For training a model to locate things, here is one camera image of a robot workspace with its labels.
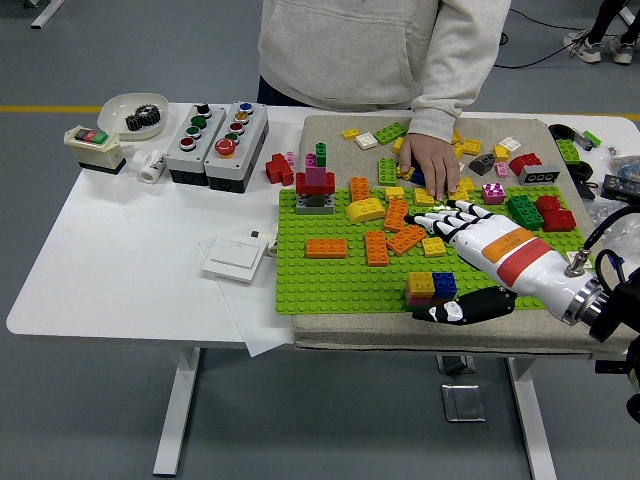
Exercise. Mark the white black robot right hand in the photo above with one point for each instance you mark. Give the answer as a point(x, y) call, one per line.
point(515, 255)

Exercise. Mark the person's left hand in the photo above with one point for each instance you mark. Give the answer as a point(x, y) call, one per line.
point(432, 160)

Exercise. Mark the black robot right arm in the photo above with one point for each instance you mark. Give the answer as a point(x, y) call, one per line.
point(617, 310)

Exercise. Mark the person's left forearm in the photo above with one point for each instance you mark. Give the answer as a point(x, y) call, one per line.
point(445, 100)

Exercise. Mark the blue toy brick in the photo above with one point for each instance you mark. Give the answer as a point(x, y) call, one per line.
point(445, 282)
point(417, 177)

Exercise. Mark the small yellow toy brick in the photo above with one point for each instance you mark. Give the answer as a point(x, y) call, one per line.
point(458, 151)
point(351, 133)

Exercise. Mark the flat yellow toy brick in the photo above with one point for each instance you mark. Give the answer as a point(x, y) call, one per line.
point(456, 137)

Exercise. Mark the lime green toy brick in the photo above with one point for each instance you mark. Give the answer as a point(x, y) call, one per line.
point(569, 150)
point(387, 171)
point(390, 133)

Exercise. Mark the dark grey sloped toy brick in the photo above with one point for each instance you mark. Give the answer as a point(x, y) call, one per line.
point(482, 164)

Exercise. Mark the magenta toy brick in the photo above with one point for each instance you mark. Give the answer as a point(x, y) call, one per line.
point(494, 195)

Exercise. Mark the orange long toy brick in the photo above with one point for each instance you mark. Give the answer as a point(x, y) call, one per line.
point(360, 189)
point(396, 215)
point(377, 248)
point(405, 240)
point(326, 248)

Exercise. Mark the small pink toy brick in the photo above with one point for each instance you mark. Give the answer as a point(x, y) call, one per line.
point(290, 158)
point(502, 169)

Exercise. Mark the yellow curved toy brick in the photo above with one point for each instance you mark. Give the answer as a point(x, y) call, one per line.
point(366, 210)

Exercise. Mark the long grey toy brick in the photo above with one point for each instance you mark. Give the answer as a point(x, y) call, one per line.
point(540, 176)

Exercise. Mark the red arch toy brick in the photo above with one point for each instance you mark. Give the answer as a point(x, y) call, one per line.
point(522, 164)

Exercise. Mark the tall dark green toy brick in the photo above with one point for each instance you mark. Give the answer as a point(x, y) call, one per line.
point(321, 150)

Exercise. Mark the tall pink toy brick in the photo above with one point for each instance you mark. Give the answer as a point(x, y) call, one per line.
point(316, 173)

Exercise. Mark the olive sloped toy brick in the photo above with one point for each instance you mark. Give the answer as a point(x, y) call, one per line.
point(315, 200)

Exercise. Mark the wide red toy brick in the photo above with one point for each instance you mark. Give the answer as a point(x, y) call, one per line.
point(302, 183)

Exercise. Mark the red toy brick cluster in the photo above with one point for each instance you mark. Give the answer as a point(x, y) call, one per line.
point(277, 170)

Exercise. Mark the clear plastic bag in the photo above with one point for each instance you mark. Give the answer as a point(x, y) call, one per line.
point(597, 215)

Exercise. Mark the small black clip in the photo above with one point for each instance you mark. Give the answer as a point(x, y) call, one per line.
point(587, 191)

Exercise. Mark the black tape roll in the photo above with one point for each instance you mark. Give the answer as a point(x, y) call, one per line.
point(582, 172)

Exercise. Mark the grey-brown mat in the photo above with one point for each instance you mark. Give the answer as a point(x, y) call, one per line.
point(330, 130)

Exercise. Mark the silver floor socket plate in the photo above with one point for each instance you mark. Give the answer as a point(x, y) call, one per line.
point(455, 364)
point(462, 402)

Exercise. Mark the black circuit module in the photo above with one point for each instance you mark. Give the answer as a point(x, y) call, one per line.
point(620, 187)

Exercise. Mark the silver black green small tool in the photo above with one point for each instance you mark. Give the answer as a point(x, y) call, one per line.
point(586, 140)

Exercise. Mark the person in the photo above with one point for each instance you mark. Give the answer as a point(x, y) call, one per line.
point(340, 50)
point(592, 50)

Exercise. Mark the clear bag of parts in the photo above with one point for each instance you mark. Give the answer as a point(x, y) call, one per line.
point(627, 165)

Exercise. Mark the black table control panel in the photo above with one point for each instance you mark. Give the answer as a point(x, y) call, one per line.
point(610, 366)

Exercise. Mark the lime green studded baseplate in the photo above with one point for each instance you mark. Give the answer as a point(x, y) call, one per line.
point(325, 285)

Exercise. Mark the white table leg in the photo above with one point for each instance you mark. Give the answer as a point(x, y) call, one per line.
point(534, 425)
point(177, 400)

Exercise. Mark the grey emergency stop control box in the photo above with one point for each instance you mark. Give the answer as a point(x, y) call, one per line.
point(246, 147)

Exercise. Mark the white paper sheet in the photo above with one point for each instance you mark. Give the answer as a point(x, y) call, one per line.
point(260, 325)

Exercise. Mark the grey four-button control box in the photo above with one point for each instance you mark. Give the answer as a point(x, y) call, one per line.
point(191, 157)

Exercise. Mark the white table foot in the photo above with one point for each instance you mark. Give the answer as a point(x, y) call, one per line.
point(629, 12)
point(47, 12)

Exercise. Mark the white pipe tee fitting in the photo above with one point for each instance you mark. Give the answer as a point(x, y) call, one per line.
point(151, 167)

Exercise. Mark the black metal gear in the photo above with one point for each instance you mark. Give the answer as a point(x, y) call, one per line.
point(134, 122)
point(149, 112)

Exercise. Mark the white plastic tray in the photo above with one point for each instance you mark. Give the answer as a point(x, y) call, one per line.
point(112, 112)

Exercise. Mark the white wall switch panel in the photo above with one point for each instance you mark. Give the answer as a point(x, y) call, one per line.
point(232, 257)

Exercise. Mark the cream red-green switch box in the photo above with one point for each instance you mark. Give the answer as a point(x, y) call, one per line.
point(94, 150)

